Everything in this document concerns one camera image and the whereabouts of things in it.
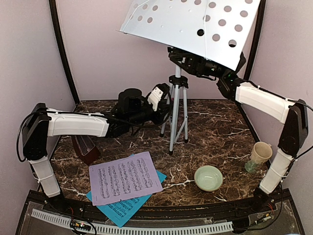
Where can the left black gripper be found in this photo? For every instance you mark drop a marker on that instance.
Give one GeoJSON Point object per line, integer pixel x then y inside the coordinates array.
{"type": "Point", "coordinates": [162, 111]}

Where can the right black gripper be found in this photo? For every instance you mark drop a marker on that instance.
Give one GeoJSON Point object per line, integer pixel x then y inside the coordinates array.
{"type": "Point", "coordinates": [194, 63]}

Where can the light blue music stand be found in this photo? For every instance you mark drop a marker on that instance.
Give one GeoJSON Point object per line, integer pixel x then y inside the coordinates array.
{"type": "Point", "coordinates": [216, 30]}

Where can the purple sheet music page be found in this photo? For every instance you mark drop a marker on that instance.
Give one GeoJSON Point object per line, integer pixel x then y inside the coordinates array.
{"type": "Point", "coordinates": [123, 179]}

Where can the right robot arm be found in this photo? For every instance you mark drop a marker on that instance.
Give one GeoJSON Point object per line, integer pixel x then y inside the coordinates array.
{"type": "Point", "coordinates": [291, 113]}

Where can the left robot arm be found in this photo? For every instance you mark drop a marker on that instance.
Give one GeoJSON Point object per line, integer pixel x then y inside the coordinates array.
{"type": "Point", "coordinates": [43, 123]}

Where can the dark red wooden metronome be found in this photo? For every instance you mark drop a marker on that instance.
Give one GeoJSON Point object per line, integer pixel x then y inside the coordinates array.
{"type": "Point", "coordinates": [85, 149]}

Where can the pale green ceramic bowl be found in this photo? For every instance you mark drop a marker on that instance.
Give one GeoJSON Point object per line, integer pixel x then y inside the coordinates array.
{"type": "Point", "coordinates": [208, 178]}

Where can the beige green ceramic mug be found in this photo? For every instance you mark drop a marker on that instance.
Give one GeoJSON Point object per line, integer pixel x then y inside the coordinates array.
{"type": "Point", "coordinates": [261, 153]}

